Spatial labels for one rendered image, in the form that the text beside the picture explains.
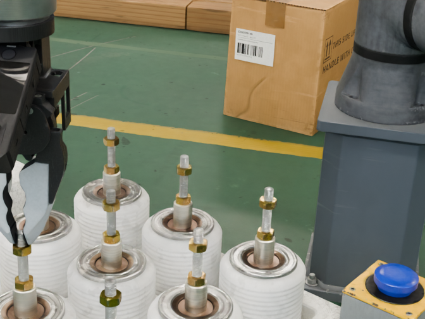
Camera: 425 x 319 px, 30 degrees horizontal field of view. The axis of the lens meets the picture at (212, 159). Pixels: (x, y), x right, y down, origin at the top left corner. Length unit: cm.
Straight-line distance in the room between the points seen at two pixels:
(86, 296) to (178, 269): 13
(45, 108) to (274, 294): 33
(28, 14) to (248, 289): 38
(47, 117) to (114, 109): 129
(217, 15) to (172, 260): 177
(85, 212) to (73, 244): 8
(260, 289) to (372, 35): 45
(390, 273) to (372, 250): 50
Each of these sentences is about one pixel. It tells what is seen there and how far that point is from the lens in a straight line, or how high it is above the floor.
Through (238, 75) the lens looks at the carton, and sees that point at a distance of 190.
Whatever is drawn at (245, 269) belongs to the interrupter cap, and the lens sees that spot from 87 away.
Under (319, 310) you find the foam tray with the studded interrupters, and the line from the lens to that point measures 94.
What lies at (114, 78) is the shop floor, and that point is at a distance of 218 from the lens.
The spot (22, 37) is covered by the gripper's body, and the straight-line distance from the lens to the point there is 67.
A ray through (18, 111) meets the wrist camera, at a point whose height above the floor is 49.
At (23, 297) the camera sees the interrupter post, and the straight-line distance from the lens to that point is 79.
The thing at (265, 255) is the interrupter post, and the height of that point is 26.
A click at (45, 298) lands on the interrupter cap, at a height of 25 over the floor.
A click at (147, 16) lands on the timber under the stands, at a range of 268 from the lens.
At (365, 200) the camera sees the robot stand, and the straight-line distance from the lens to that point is 120.
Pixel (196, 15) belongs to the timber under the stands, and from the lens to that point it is 264.
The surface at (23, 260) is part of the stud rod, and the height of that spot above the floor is 31.
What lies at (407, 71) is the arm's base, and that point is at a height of 37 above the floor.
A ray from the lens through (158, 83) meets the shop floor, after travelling 215.
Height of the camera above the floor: 72
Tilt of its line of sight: 25 degrees down
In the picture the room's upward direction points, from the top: 3 degrees clockwise
